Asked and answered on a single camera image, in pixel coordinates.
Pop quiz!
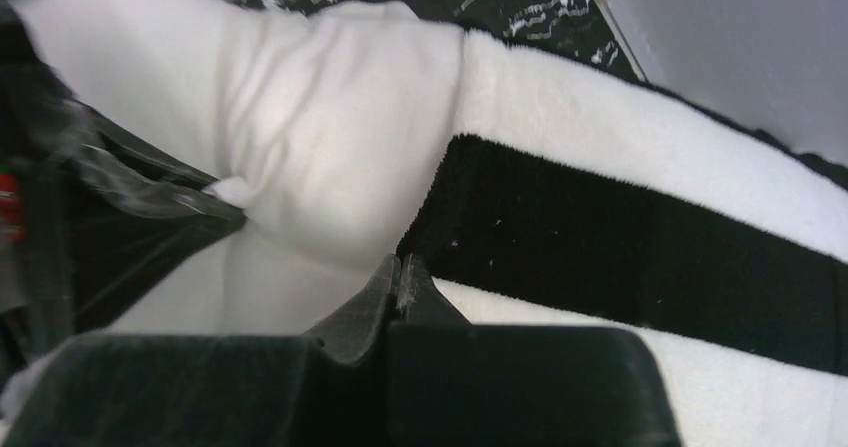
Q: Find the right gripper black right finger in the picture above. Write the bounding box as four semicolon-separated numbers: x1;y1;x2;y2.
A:
391;256;681;446

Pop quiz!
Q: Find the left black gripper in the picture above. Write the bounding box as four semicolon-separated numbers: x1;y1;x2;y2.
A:
0;20;253;366

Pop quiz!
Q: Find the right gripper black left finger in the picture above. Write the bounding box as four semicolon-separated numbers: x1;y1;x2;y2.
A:
5;256;401;446

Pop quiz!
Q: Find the white pillow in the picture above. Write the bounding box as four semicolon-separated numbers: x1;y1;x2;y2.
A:
11;0;465;335

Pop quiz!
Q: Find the black white striped pillowcase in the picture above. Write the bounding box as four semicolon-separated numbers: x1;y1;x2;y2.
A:
398;28;847;446

